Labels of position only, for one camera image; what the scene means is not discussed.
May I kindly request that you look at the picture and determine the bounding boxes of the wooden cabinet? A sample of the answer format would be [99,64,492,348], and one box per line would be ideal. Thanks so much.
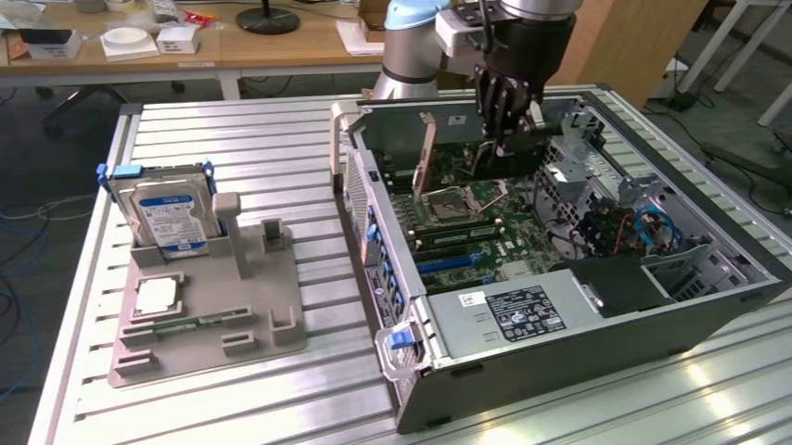
[556,0,711,110]

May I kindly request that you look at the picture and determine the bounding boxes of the silver CPU chip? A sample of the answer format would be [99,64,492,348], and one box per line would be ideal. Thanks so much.
[132,279,182,317]

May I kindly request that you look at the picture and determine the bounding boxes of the black plastic shroud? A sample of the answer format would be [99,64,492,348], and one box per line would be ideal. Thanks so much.
[566,253,677,320]

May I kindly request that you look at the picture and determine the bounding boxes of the black chair base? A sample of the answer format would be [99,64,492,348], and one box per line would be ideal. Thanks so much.
[36,83,135,138]
[701,129,792,184]

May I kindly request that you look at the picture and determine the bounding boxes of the blue disk carrier frame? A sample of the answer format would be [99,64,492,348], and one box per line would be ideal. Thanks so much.
[95,157,218,205]

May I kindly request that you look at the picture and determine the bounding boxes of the white box black top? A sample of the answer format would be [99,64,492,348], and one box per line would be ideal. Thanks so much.
[17,27,85,60]

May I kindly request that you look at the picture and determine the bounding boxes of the green RAM stick white label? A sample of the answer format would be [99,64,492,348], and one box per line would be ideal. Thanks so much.
[414,224,504,250]

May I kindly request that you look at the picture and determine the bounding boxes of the blue data wire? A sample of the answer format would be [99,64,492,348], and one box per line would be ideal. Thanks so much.
[634,203,685,256]

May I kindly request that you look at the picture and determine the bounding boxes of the hard disk blue label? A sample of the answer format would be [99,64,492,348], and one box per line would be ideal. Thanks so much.
[116,178,226,261]

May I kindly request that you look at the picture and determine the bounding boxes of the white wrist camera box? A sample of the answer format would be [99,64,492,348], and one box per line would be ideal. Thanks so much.
[434,7,490,57]

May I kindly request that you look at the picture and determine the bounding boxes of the orange box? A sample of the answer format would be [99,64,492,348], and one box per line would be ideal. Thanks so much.
[0,34,29,66]

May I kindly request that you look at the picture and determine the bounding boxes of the red wire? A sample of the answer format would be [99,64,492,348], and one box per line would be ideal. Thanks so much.
[609,210,636,256]

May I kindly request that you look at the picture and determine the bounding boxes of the grey plastic bag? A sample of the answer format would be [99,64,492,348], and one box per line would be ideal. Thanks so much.
[147,0,184,24]

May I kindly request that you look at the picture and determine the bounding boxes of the blue floor cable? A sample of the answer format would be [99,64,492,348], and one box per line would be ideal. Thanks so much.
[0,217,55,400]

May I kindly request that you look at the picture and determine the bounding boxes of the perforated metal disk bay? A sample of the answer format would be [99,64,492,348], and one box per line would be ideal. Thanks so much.
[534,108,630,223]

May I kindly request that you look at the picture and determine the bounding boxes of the green RAM stick bare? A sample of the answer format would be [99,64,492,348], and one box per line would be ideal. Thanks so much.
[151,312,228,333]

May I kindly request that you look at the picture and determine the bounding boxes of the round black lamp base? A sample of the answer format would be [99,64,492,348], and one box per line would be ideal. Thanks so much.
[234,0,303,36]

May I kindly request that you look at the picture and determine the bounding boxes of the wooden desk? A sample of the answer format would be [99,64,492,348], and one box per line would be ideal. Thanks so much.
[0,0,558,89]

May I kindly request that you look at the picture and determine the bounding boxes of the CPU socket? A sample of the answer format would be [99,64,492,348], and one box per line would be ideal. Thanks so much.
[418,187,482,229]

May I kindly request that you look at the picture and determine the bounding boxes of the blue case latch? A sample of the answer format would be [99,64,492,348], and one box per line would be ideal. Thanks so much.
[381,325,414,350]

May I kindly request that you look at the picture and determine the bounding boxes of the green motherboard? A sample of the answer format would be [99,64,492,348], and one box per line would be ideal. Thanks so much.
[374,155,574,296]

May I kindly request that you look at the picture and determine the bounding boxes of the white block round dish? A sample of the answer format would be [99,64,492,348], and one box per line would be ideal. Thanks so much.
[98,25,160,64]

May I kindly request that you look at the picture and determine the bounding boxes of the silver finned chipset heatsink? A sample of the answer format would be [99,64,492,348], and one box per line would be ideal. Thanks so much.
[498,260,538,280]

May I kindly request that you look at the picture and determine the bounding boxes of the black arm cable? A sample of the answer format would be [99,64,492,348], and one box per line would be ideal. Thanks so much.
[478,0,497,53]

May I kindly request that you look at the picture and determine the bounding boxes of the dark grey open PC case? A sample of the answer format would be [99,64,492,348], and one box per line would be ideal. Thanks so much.
[330,87,792,436]

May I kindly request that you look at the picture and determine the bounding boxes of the blue expansion slot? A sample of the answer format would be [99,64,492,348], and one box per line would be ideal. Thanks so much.
[417,252,482,275]

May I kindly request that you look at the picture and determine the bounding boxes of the red packet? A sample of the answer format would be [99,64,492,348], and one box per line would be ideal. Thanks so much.
[183,11,223,30]

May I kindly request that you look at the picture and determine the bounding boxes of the black expansion slot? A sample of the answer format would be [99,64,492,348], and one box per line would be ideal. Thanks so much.
[410,243,477,261]

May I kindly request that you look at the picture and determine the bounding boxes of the metal socket cover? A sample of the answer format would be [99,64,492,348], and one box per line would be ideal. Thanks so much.
[466,183,516,209]

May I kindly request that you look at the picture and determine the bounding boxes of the green graphics card black cooler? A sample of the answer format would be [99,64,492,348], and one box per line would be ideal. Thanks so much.
[410,109,552,195]

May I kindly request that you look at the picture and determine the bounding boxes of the white labelled box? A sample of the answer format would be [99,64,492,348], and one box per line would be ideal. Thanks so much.
[154,25,203,55]

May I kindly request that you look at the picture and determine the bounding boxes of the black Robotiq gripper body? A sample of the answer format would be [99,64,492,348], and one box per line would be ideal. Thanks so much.
[485,13,577,101]

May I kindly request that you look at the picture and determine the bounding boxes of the grey power supply black label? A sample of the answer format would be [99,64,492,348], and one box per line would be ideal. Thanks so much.
[426,271,605,361]

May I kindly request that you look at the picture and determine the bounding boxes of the brown cardboard box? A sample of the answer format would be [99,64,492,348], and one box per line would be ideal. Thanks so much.
[357,0,391,45]

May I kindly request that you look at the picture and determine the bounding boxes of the grey parts rack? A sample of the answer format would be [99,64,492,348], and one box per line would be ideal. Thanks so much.
[108,191,311,389]

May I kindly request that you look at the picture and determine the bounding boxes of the white papers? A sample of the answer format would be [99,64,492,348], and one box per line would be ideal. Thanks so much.
[335,19,386,57]

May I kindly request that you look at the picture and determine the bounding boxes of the white frame table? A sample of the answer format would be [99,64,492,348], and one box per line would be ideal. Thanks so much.
[677,0,792,126]

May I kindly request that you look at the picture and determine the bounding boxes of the grey metal disk bay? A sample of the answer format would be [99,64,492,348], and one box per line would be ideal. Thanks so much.
[640,240,753,305]

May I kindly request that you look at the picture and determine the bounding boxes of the white box red button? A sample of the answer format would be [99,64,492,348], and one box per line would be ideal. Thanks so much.
[658,59,689,101]

